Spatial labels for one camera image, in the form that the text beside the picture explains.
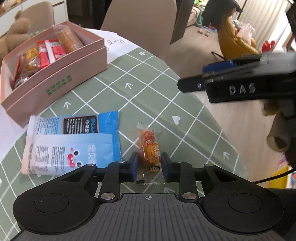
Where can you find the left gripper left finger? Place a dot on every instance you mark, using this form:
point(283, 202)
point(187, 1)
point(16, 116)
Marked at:
point(115, 174)

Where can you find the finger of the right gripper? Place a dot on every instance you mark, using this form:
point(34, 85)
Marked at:
point(218, 66)
point(193, 83)

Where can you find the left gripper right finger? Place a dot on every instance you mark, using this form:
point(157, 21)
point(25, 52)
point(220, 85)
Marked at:
point(185, 175)

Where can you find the small orange candy packet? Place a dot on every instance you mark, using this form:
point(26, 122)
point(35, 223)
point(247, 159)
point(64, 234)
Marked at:
point(149, 155)

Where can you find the blue snack bag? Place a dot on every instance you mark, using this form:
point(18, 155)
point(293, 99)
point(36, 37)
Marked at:
point(58, 145)

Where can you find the long orange biscuit pack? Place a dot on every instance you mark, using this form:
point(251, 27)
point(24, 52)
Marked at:
point(67, 38)

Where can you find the long red snack pack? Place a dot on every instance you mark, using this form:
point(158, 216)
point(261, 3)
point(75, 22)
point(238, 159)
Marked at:
point(49, 51)

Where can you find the gloved right hand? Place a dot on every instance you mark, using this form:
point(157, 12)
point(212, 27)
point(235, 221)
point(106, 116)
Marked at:
point(281, 137)

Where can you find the green checked tablecloth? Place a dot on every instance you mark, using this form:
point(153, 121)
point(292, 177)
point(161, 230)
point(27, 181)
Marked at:
point(144, 90)

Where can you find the beige chair behind table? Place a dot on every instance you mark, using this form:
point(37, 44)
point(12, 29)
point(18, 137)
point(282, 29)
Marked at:
point(149, 24)

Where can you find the white table runner cloth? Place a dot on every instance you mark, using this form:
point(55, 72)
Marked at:
point(116, 46)

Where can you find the pink cardboard box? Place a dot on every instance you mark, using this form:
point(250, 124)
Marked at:
point(53, 81)

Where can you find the beige dining chair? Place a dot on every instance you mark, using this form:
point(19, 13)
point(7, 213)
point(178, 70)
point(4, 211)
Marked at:
point(40, 13)

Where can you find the brown plush toy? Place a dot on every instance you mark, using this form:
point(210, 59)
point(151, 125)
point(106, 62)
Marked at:
point(17, 34)

